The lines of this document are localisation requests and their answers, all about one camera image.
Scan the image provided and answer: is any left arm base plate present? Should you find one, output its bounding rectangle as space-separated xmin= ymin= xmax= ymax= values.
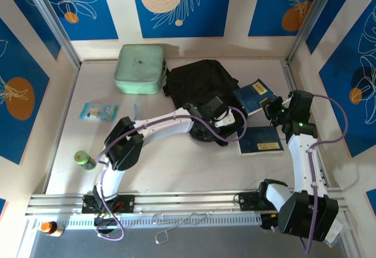
xmin=81 ymin=195 xmax=136 ymax=215

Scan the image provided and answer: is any blue poster beige circle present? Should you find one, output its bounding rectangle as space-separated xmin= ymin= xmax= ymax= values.
xmin=130 ymin=0 xmax=234 ymax=39

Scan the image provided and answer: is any slotted cable duct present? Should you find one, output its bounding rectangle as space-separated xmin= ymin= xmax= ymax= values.
xmin=28 ymin=213 xmax=263 ymax=227

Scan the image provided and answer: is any blue poster white flower outline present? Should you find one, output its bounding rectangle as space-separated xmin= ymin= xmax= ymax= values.
xmin=37 ymin=0 xmax=120 ymax=42

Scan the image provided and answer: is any bent metal wire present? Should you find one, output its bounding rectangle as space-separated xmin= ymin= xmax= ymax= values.
xmin=152 ymin=211 xmax=214 ymax=245

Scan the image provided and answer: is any aluminium corner post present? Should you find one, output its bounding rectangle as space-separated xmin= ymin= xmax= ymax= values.
xmin=22 ymin=0 xmax=82 ymax=69
xmin=286 ymin=0 xmax=336 ymax=63

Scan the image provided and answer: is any black backpack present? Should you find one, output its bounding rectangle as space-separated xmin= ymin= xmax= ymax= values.
xmin=162 ymin=59 xmax=249 ymax=148

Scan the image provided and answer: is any green can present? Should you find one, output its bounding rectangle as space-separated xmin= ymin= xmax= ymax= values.
xmin=73 ymin=150 xmax=97 ymax=172

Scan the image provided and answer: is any blue poster orange circle leaf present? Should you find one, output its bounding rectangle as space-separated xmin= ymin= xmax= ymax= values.
xmin=0 ymin=18 xmax=51 ymax=165

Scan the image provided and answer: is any blue snack packet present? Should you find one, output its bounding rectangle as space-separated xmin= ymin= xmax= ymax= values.
xmin=79 ymin=102 xmax=120 ymax=122

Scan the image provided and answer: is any mint green zip case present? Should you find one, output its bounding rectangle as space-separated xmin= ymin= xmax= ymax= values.
xmin=114 ymin=43 xmax=169 ymax=95

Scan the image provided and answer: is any blue poster orange circle feather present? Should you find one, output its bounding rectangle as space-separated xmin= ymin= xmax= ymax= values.
xmin=248 ymin=0 xmax=327 ymax=38

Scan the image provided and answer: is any clear plastic bag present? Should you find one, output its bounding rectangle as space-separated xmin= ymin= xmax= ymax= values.
xmin=324 ymin=210 xmax=345 ymax=247

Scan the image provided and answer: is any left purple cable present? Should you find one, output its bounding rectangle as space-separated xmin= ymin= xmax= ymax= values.
xmin=95 ymin=106 xmax=249 ymax=242

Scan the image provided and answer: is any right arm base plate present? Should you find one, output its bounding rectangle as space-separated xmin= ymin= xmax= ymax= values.
xmin=238 ymin=192 xmax=290 ymax=212

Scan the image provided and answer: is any aluminium frame rail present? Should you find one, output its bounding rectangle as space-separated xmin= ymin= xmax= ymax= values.
xmin=25 ymin=187 xmax=350 ymax=216

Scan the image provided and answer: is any dark blue book yellow label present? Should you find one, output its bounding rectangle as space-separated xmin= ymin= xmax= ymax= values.
xmin=237 ymin=126 xmax=285 ymax=156

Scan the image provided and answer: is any orange cap bottle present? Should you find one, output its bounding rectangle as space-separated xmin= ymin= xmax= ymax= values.
xmin=40 ymin=221 xmax=65 ymax=238

